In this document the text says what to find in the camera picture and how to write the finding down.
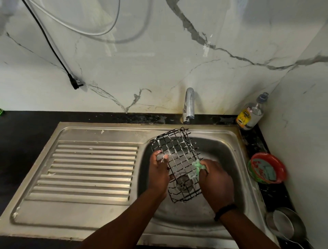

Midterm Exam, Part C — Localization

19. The person's right hand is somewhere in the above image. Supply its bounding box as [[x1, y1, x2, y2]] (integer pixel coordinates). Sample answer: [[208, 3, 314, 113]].
[[197, 159, 235, 213]]

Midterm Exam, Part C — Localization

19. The person's left hand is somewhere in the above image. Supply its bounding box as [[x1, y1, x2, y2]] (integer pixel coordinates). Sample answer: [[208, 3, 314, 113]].
[[148, 150, 170, 199]]

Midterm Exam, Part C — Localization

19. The green scrub sponge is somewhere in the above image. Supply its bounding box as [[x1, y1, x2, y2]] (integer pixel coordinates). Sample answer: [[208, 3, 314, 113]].
[[188, 159, 207, 180]]

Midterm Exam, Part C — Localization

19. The black wire rack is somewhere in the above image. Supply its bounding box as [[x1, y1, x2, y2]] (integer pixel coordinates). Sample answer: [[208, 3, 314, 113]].
[[150, 127, 203, 204]]

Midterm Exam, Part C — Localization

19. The person's right forearm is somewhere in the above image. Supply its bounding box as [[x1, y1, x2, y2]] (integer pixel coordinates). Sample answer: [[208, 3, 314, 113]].
[[219, 208, 281, 249]]

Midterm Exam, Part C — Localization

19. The person's left forearm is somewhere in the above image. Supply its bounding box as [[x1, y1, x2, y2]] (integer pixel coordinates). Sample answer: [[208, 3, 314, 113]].
[[77, 188, 167, 249]]

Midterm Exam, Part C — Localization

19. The sink drain strainer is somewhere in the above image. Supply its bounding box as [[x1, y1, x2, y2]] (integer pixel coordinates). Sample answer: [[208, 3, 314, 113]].
[[176, 176, 190, 191]]

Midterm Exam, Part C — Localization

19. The stainless steel sink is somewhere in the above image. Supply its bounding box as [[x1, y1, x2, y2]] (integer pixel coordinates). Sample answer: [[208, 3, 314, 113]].
[[0, 122, 278, 248]]

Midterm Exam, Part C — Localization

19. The black wristband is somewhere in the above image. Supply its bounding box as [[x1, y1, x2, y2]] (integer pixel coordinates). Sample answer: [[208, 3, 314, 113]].
[[214, 204, 238, 222]]

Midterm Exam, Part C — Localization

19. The chrome faucet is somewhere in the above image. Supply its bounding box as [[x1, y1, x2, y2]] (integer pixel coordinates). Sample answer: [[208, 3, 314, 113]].
[[182, 87, 195, 125]]

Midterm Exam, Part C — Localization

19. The red round soap tub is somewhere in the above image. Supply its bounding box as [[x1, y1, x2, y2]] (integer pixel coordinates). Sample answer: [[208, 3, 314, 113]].
[[247, 152, 287, 185]]

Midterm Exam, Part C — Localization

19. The clear dish soap bottle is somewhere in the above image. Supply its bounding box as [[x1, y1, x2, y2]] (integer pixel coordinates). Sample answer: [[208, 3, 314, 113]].
[[236, 92, 269, 131]]

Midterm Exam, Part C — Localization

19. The steel pot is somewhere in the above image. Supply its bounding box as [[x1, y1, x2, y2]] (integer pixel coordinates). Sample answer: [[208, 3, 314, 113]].
[[265, 207, 312, 249]]

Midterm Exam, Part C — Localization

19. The white cable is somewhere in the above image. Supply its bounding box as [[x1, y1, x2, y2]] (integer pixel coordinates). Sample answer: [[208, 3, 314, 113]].
[[27, 0, 121, 36]]

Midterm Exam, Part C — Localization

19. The black power cord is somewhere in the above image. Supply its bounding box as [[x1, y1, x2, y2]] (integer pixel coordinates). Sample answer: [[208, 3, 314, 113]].
[[22, 0, 84, 90]]

